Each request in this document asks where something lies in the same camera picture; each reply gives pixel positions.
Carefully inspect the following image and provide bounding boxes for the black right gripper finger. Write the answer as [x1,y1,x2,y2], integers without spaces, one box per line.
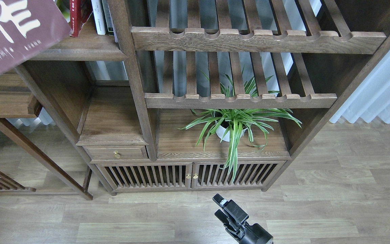
[213,194,229,207]
[215,209,230,227]

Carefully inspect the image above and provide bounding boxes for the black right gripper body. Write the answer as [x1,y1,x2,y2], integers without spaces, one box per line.
[223,200,273,244]

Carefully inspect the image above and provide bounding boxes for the red book with photos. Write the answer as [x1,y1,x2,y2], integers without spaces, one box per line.
[69,0,92,37]

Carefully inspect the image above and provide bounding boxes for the yellow-green book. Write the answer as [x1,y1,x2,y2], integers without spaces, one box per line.
[54,0,70,22]

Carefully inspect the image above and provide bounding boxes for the maroon book white characters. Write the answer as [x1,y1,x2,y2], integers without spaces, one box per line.
[0,0,71,75]

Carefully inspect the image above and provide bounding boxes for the white plant pot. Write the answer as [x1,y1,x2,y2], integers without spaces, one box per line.
[216,120,247,144]

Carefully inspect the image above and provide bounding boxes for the green spider plant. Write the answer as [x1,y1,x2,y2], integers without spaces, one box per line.
[176,69,303,184]

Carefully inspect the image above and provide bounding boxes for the dark wooden bookshelf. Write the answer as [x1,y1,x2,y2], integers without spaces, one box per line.
[0,0,390,195]

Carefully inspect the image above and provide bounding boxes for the brass drawer knob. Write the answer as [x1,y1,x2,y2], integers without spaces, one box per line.
[113,151,121,159]

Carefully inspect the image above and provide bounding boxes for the pale purple upright book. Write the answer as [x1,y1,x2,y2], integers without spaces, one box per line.
[108,0,118,43]

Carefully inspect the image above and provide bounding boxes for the white curtain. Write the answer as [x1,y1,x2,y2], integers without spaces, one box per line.
[330,51,390,124]

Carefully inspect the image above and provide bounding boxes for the dark upright book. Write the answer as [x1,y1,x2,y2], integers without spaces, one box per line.
[102,0,114,36]

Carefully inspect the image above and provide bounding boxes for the white upright book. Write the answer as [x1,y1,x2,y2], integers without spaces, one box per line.
[91,0,107,35]

